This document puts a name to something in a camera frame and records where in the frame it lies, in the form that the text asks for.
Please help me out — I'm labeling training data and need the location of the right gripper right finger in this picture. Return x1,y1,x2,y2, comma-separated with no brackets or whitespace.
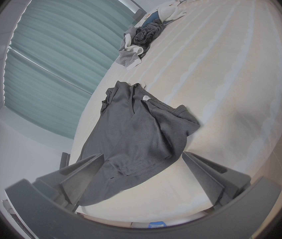
182,151,251,208

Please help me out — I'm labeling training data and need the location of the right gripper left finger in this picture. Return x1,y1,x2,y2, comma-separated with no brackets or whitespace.
35,153,105,206

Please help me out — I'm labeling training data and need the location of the black T-shirt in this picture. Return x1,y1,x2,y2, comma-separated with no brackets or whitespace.
75,81,201,206

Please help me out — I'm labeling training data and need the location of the bed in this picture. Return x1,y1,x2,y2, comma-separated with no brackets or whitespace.
72,0,282,231

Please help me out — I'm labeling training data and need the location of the pile of clothes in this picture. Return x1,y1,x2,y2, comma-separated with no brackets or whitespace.
116,6,187,70

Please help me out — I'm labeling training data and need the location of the black chest of drawers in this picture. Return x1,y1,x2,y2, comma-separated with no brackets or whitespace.
60,152,71,170

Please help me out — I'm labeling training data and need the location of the blue-green curtain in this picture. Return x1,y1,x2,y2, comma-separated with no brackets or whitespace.
3,49,93,140
8,0,137,95

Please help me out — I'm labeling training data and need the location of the grey bedside table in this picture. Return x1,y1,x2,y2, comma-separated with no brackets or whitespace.
133,9,145,22

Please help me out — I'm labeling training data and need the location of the white printed pillow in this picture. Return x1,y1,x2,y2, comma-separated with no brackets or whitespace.
145,0,181,16

